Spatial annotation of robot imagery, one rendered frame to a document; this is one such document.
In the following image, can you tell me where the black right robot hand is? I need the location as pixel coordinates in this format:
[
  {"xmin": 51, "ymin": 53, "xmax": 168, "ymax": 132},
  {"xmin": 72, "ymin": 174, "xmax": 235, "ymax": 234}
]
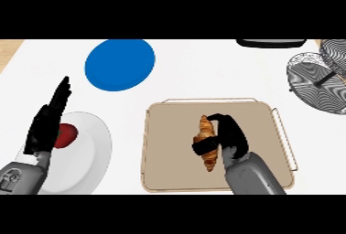
[{"xmin": 190, "ymin": 112, "xmax": 251, "ymax": 160}]

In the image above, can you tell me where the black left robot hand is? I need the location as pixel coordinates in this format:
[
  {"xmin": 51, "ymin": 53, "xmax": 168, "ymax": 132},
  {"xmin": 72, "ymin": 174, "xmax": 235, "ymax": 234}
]
[{"xmin": 22, "ymin": 76, "xmax": 72, "ymax": 155}]

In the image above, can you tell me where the golden brown croissant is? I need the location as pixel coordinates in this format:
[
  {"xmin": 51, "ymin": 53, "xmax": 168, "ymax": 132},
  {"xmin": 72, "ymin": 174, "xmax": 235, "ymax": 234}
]
[{"xmin": 192, "ymin": 114, "xmax": 221, "ymax": 173}]

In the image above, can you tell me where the white plate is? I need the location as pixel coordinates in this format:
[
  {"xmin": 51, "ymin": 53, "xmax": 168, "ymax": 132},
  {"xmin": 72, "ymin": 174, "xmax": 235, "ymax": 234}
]
[{"xmin": 13, "ymin": 111, "xmax": 113, "ymax": 195}]

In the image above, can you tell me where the blue round plate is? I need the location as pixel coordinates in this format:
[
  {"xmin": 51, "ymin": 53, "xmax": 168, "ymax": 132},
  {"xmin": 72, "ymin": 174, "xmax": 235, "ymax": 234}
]
[{"xmin": 84, "ymin": 39, "xmax": 156, "ymax": 92}]

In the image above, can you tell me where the black appliance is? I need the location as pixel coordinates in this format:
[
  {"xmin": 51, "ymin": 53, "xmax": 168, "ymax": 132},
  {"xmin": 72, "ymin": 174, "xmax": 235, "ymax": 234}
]
[{"xmin": 235, "ymin": 39, "xmax": 307, "ymax": 48}]

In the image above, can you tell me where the beige tray with handles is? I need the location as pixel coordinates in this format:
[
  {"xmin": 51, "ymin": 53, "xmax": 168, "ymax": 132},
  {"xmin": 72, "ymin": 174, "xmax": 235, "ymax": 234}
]
[{"xmin": 139, "ymin": 97, "xmax": 300, "ymax": 194}]

